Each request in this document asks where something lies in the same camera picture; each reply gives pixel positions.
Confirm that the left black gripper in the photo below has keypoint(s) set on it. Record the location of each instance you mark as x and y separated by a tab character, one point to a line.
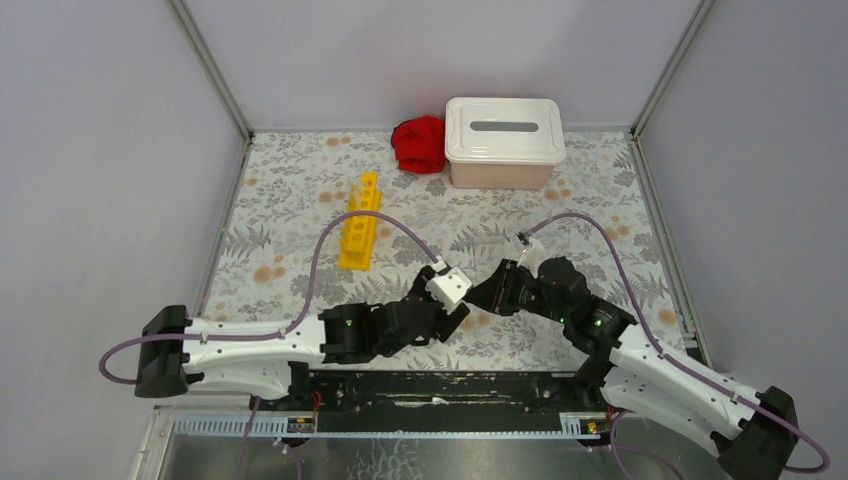
433	307

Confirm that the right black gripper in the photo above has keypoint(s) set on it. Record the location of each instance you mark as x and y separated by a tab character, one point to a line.
495	293

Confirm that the yellow test tube rack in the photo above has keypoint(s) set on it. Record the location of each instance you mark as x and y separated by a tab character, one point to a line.
359	232

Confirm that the white plastic box lid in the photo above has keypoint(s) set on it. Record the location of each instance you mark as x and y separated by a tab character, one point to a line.
489	130

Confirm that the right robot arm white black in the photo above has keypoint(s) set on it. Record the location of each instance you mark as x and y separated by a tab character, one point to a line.
740	426

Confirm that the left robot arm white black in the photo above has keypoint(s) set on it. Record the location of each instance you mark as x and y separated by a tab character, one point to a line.
179	354

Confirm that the clear plastic container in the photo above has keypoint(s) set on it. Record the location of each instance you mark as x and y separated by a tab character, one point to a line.
488	250

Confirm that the floral table mat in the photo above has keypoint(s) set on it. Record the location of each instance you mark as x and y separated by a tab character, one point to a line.
272	263

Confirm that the red cloth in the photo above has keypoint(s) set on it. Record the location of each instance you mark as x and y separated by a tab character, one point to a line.
419	145

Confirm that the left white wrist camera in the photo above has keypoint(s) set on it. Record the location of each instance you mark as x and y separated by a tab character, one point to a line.
449	285

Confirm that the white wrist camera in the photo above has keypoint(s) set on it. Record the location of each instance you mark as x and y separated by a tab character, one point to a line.
533	252
449	285

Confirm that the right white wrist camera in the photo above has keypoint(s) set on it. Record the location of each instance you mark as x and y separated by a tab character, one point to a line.
533	252

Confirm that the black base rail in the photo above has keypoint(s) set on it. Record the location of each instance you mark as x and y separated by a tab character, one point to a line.
474	397

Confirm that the white slotted cable duct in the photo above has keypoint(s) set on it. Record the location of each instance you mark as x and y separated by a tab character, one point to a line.
559	427

